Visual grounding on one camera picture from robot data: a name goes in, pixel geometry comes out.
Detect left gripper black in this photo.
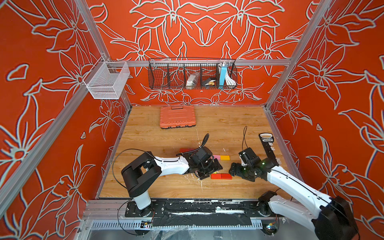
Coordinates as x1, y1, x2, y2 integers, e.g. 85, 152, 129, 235
197, 159, 225, 180

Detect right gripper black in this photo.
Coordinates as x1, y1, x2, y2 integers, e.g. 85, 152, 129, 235
226, 161, 254, 183

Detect red-orange small block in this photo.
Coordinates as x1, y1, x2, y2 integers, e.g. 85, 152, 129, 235
211, 174, 222, 180

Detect orange long block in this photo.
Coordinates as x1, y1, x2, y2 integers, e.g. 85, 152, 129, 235
220, 155, 231, 161

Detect small red block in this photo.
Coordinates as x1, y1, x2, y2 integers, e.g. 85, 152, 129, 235
179, 148, 193, 153

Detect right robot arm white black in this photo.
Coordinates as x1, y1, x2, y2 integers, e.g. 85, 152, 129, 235
229, 158, 360, 240

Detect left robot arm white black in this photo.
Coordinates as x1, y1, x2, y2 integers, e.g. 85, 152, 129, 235
121, 147, 223, 211

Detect black remote-like tool strip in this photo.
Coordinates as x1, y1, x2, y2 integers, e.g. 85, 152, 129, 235
259, 133, 281, 166

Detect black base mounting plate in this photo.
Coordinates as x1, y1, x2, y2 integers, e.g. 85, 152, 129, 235
123, 198, 280, 227

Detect orange plastic tool case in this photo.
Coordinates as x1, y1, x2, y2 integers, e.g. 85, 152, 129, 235
160, 106, 197, 129

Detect black item in basket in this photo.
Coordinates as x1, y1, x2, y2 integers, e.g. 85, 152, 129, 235
202, 78, 217, 87

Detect grey packet in basket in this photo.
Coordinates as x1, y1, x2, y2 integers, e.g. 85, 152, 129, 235
186, 73, 200, 90

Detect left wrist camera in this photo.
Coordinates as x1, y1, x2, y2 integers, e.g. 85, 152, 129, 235
191, 147, 213, 169

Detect white cables in basket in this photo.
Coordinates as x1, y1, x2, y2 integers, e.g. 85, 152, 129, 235
225, 69, 237, 89

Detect black wire wall basket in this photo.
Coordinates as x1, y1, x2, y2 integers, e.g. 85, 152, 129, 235
148, 58, 238, 90

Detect clear plastic wall bin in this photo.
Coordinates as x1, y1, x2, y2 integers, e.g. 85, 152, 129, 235
84, 62, 131, 100

